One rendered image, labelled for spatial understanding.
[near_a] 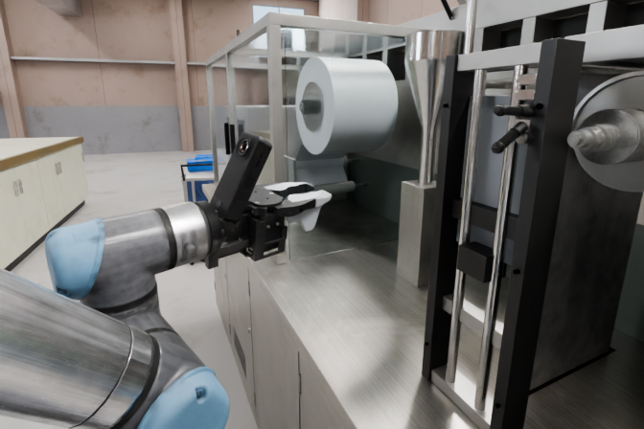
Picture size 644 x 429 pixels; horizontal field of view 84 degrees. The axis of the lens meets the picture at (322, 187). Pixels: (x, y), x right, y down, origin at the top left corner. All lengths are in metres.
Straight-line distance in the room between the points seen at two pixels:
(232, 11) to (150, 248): 11.18
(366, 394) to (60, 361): 0.50
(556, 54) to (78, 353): 0.50
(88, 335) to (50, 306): 0.03
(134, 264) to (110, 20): 11.25
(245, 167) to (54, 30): 11.47
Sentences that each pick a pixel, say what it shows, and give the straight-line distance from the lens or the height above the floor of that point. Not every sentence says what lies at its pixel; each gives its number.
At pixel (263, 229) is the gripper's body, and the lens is 0.49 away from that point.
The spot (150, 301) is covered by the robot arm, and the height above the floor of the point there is 1.16.
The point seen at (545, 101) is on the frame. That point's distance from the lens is 0.47.
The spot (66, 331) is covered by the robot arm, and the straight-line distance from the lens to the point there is 0.30.
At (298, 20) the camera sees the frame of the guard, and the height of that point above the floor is 1.59.
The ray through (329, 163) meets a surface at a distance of 1.08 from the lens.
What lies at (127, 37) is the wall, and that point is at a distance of 11.47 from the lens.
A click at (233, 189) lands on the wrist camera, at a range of 0.46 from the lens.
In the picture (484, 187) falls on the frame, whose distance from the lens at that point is 0.56.
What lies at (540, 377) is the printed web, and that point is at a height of 0.92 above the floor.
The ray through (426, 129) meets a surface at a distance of 0.93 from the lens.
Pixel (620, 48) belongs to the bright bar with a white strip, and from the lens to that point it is 0.56.
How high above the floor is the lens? 1.37
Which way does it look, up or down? 13 degrees down
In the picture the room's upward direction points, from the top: straight up
